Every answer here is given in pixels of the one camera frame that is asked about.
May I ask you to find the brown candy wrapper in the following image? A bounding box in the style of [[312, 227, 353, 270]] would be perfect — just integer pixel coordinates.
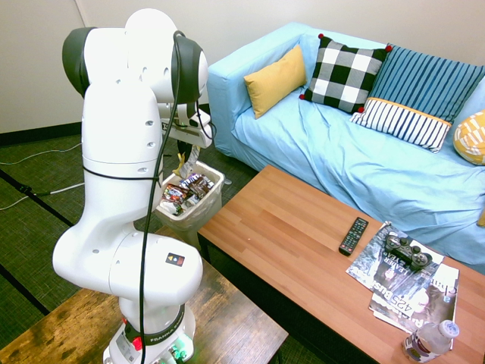
[[180, 173, 216, 199]]

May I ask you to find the white crumpled wrapper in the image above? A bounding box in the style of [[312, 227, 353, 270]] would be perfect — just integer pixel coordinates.
[[158, 199, 187, 217]]

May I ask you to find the black game controller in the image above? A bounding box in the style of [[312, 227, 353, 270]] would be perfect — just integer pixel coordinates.
[[382, 231, 434, 272]]

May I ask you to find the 425 Business magazine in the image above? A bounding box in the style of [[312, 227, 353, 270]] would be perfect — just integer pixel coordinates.
[[368, 262, 461, 335]]

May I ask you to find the black white checked pillow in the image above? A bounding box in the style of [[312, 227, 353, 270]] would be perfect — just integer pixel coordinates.
[[299, 33, 393, 115]]

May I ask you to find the clear plastic water bottle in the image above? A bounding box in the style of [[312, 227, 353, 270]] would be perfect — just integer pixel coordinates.
[[402, 319, 461, 364]]

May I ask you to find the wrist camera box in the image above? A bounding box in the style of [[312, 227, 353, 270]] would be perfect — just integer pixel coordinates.
[[177, 102, 212, 129]]

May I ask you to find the yellow Lay's Baked chip bag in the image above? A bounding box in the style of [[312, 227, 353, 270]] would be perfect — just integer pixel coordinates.
[[173, 145, 201, 180]]

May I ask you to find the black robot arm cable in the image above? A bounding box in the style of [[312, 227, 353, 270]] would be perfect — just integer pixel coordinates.
[[137, 30, 219, 364]]

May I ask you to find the black TV remote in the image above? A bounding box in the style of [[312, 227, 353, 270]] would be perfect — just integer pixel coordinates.
[[338, 216, 370, 258]]

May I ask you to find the yellow white patterned pillow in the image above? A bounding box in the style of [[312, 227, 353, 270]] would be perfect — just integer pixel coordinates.
[[452, 109, 485, 166]]

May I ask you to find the black white cover magazine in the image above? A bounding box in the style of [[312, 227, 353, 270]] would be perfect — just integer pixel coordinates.
[[345, 221, 446, 305]]

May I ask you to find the plain yellow pillow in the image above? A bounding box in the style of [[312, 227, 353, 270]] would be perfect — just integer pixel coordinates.
[[243, 44, 308, 120]]

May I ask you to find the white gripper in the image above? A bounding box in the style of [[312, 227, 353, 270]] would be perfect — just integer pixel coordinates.
[[161, 120, 214, 161]]

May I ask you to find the grey plastic trash bin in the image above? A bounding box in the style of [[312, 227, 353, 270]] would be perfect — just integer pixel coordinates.
[[154, 160, 226, 233]]

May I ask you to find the rustic wooden robot stand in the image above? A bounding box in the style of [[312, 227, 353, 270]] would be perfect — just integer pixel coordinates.
[[0, 226, 289, 364]]

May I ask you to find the red black snack wrapper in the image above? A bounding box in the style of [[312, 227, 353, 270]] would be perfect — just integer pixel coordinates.
[[161, 184, 191, 206]]

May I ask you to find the thin white floor cable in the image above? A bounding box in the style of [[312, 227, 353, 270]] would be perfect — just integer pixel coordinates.
[[0, 143, 83, 166]]

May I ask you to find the light blue sofa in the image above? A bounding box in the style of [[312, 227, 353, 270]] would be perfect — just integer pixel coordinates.
[[207, 21, 485, 276]]

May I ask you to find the wooden coffee table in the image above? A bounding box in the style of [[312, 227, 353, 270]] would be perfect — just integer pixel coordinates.
[[196, 164, 485, 364]]

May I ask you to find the blue striped pillow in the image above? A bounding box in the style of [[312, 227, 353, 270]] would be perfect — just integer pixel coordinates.
[[368, 44, 485, 124]]

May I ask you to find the white navy striped pillow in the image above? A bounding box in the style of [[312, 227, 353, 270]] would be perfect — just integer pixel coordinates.
[[349, 96, 453, 154]]

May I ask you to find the white floor cable black plug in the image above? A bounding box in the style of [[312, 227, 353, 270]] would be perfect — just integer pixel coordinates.
[[0, 182, 86, 212]]

